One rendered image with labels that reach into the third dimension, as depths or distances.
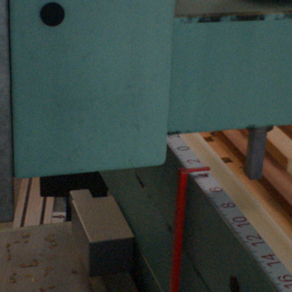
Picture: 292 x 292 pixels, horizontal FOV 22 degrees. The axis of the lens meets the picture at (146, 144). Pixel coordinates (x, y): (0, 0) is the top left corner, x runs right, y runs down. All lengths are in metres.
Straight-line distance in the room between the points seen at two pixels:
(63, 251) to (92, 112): 0.33
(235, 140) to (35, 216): 1.34
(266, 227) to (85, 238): 0.22
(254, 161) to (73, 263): 0.24
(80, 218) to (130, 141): 0.27
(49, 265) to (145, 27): 0.35
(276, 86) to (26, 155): 0.15
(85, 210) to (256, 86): 0.26
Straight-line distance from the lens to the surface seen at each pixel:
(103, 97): 0.37
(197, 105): 0.43
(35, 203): 1.93
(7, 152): 0.37
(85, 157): 0.38
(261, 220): 0.46
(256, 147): 0.50
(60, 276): 0.66
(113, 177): 0.68
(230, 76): 0.43
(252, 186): 0.52
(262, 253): 0.42
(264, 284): 0.40
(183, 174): 0.48
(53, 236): 0.72
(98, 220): 0.64
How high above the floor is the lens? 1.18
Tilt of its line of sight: 25 degrees down
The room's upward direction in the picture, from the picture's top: 3 degrees clockwise
